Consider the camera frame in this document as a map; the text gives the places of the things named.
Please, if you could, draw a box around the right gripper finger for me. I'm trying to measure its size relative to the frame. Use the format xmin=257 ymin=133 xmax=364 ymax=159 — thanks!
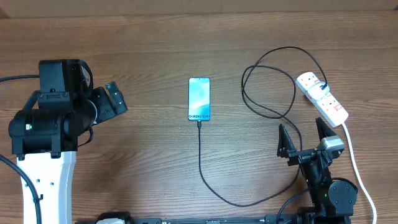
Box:
xmin=315 ymin=117 xmax=336 ymax=140
xmin=277 ymin=124 xmax=296 ymax=157

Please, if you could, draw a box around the white power strip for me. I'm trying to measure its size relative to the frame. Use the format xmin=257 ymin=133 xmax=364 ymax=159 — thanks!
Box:
xmin=295 ymin=72 xmax=349 ymax=128

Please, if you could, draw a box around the black USB charging cable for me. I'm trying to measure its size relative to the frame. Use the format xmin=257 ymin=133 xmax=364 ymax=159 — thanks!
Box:
xmin=197 ymin=46 xmax=328 ymax=208

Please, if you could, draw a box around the blue Galaxy smartphone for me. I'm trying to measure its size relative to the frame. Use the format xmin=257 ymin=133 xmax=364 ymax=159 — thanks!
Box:
xmin=188 ymin=77 xmax=211 ymax=121

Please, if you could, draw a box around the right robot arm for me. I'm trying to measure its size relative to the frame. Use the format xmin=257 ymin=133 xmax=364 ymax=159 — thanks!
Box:
xmin=276 ymin=118 xmax=358 ymax=223

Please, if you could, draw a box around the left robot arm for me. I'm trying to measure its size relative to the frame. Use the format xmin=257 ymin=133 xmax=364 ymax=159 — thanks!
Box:
xmin=8 ymin=59 xmax=127 ymax=223

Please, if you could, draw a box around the white charger plug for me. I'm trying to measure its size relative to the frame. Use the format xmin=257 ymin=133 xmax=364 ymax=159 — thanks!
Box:
xmin=306 ymin=82 xmax=330 ymax=102

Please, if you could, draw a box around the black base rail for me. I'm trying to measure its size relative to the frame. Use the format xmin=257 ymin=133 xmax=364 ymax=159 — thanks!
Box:
xmin=75 ymin=212 xmax=351 ymax=224

